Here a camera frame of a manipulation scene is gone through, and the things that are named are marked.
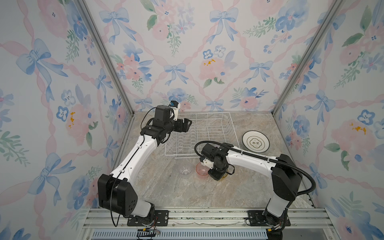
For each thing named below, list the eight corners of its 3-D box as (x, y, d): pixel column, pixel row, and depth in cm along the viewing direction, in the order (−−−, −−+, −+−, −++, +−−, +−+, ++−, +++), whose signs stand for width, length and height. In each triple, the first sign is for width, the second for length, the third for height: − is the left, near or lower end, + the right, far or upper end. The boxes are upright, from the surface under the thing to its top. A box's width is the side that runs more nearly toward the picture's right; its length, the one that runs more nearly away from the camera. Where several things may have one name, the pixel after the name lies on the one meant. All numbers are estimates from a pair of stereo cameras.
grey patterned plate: (243, 154, 99) (245, 151, 96) (238, 133, 110) (239, 130, 107) (271, 154, 99) (273, 151, 96) (263, 133, 110) (265, 130, 107)
